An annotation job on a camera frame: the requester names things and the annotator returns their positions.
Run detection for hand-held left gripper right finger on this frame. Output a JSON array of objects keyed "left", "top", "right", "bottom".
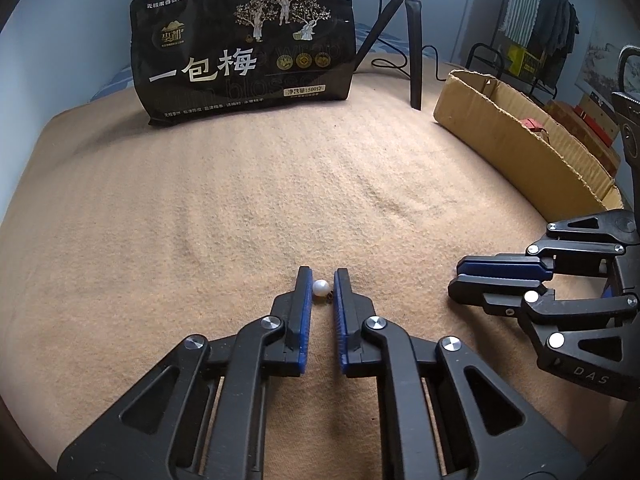
[{"left": 332, "top": 267, "right": 587, "bottom": 480}]

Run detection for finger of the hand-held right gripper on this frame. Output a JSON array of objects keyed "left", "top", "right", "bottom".
[
  {"left": 447, "top": 276, "right": 640, "bottom": 402},
  {"left": 456, "top": 210, "right": 640, "bottom": 286}
]

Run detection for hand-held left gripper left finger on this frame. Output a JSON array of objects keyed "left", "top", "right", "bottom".
[{"left": 56, "top": 266, "right": 315, "bottom": 480}]

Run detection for cardboard box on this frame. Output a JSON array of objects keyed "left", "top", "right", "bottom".
[{"left": 432, "top": 70, "right": 625, "bottom": 211}]

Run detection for reddish brown box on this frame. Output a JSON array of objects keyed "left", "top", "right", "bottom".
[{"left": 545, "top": 95, "right": 623, "bottom": 176}]

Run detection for yellow box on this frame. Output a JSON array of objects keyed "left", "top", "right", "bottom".
[{"left": 505, "top": 44, "right": 548, "bottom": 81}]

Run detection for dark hanging clothes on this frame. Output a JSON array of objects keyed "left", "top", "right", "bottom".
[{"left": 530, "top": 0, "right": 581, "bottom": 56}]

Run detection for tan blanket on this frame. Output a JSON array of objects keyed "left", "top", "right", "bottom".
[{"left": 0, "top": 47, "right": 640, "bottom": 480}]

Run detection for black metal clothes rack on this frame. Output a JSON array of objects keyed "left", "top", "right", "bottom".
[{"left": 465, "top": 0, "right": 581, "bottom": 101}]

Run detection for black mini tripod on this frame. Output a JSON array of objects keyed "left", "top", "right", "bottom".
[{"left": 350, "top": 0, "right": 426, "bottom": 111}]

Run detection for black printed snack bag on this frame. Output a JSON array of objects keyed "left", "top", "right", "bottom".
[{"left": 129, "top": 0, "right": 357, "bottom": 128}]

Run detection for landscape wall poster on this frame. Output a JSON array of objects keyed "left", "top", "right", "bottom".
[{"left": 575, "top": 15, "right": 631, "bottom": 106}]

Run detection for black power cable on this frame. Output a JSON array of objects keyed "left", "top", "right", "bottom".
[{"left": 371, "top": 0, "right": 451, "bottom": 82}]

